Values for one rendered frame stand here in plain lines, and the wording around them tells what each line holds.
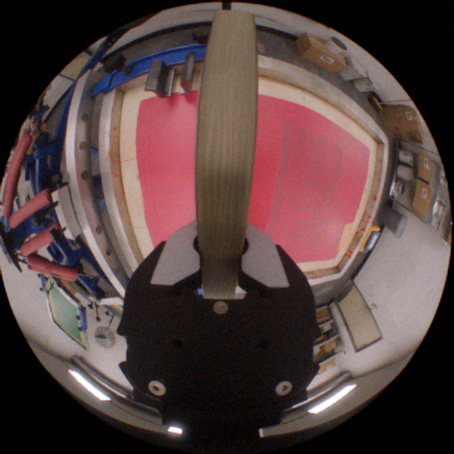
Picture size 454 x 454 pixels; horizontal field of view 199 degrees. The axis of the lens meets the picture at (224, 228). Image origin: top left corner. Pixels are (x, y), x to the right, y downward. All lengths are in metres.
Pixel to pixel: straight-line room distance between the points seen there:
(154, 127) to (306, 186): 0.33
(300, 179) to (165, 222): 0.31
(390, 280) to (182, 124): 3.89
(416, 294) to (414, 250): 0.87
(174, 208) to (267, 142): 0.23
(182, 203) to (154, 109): 0.21
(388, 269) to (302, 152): 3.62
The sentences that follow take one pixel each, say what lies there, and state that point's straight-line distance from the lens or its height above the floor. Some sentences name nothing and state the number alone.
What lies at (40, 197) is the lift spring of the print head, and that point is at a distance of 0.56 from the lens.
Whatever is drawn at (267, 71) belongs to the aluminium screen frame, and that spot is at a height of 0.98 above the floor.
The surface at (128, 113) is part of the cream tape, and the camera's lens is 0.35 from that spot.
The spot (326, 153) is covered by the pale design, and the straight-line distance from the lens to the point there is 0.34.
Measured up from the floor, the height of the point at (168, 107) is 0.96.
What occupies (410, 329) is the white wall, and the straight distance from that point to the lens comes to 4.02.
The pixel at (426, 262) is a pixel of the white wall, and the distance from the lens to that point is 3.63.
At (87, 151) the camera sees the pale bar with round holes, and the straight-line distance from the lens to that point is 0.36.
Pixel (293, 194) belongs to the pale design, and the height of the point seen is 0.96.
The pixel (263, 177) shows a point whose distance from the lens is 0.26.
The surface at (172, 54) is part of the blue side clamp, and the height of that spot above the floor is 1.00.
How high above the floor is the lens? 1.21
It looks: 59 degrees down
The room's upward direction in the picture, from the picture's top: 178 degrees clockwise
